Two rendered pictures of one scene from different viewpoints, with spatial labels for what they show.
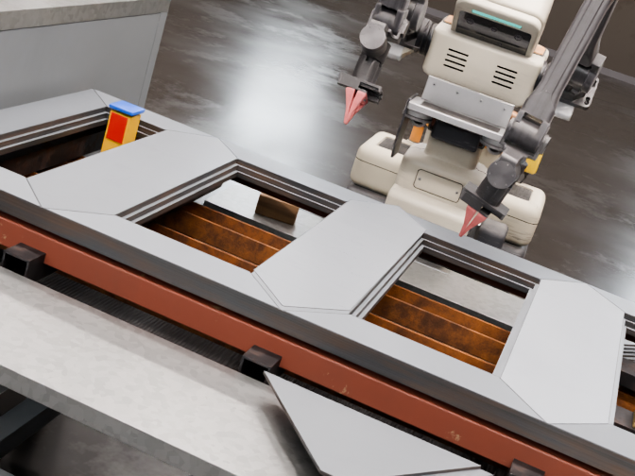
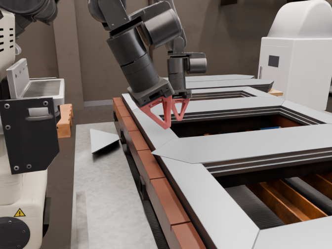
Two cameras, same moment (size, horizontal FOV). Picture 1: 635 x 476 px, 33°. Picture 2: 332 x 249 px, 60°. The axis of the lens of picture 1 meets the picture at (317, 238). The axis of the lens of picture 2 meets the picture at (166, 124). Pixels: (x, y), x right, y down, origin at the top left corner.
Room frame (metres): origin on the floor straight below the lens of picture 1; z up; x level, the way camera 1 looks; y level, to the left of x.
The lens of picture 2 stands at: (2.60, 0.51, 1.18)
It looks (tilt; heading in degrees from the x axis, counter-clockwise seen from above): 19 degrees down; 242
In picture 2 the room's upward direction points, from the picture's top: straight up
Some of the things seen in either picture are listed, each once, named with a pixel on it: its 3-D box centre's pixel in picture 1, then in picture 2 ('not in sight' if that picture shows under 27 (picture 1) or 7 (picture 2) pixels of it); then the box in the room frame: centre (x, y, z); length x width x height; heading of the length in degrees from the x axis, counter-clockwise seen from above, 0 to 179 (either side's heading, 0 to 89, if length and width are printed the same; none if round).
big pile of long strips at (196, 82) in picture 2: not in sight; (212, 85); (1.44, -1.00, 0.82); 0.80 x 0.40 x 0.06; 167
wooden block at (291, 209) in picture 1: (278, 206); not in sight; (2.46, 0.11, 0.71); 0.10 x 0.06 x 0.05; 90
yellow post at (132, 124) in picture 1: (116, 152); not in sight; (2.26, 0.49, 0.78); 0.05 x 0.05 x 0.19; 77
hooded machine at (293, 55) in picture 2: not in sight; (294, 59); (-0.94, -2.27, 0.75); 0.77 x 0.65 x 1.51; 171
